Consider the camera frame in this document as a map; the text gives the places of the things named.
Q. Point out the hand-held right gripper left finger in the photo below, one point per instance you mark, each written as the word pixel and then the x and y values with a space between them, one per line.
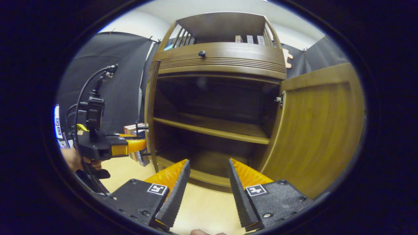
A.
pixel 174 199

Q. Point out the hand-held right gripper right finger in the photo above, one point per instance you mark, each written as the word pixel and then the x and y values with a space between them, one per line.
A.
pixel 241 199

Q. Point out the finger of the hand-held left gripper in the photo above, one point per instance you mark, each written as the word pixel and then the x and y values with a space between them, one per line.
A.
pixel 134 147
pixel 130 135

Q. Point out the wooden shoe cabinet door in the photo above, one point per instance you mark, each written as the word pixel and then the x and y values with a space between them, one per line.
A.
pixel 320 130
pixel 149 114

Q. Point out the wooden double-door shoe cabinet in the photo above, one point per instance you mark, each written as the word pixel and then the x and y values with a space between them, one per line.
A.
pixel 225 26

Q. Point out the metal door hinge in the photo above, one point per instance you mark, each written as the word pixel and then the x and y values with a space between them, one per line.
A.
pixel 279 99

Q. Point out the red spine book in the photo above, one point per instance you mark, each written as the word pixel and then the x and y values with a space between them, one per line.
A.
pixel 132 129

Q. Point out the black round drawer knob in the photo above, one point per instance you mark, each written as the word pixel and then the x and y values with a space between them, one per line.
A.
pixel 202 53

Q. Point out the grey upright book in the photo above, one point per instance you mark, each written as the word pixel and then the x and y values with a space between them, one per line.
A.
pixel 250 39

